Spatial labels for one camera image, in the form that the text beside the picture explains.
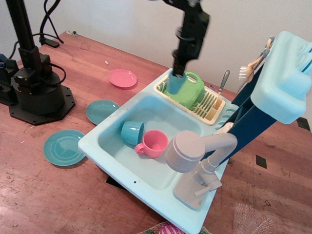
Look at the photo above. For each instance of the dark teal saucer plate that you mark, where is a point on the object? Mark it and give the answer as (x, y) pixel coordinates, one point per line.
(97, 111)

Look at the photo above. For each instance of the teal plastic tumbler cup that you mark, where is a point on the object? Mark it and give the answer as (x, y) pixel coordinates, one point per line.
(175, 82)

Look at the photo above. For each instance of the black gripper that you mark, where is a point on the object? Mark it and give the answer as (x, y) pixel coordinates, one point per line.
(191, 36)

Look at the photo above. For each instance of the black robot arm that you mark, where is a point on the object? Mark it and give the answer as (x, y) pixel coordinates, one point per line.
(41, 97)

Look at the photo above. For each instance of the teal plate front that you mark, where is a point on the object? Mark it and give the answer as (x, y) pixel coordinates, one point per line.
(61, 148)

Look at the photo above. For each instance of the light blue toy sink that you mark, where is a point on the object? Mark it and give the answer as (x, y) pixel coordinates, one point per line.
(150, 180)

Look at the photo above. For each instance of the grey toy faucet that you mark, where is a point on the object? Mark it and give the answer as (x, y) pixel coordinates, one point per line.
(197, 158)

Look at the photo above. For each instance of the white mesh net bag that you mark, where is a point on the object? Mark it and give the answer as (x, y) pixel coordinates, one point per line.
(248, 220)

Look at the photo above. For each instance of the white bristle dish brush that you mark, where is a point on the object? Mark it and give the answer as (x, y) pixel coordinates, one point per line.
(247, 72)

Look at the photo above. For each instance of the dark blue shelf support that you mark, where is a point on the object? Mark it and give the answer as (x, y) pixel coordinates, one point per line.
(248, 120)

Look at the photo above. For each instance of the pink white mesh ball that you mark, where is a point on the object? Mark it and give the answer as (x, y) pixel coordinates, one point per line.
(170, 229)

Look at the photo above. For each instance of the pink mug in sink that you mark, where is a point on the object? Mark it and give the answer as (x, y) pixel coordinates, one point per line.
(154, 143)

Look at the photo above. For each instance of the black clamp foot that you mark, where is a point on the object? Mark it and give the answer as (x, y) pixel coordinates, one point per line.
(49, 42)

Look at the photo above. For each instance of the cream dish drying rack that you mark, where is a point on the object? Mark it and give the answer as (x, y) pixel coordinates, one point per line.
(207, 110)

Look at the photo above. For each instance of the teal mug in sink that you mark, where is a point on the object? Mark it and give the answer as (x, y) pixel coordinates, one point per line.
(132, 132)

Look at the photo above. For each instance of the pink plastic plate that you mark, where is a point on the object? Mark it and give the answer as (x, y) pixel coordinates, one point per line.
(122, 78)

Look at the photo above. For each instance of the green plastic cutting board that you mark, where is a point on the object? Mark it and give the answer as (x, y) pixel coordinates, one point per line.
(189, 92)

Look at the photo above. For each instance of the grey handled toy knife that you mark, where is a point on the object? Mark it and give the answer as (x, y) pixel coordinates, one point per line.
(224, 80)

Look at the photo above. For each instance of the light blue shelf top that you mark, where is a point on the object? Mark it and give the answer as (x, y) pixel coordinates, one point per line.
(285, 79)

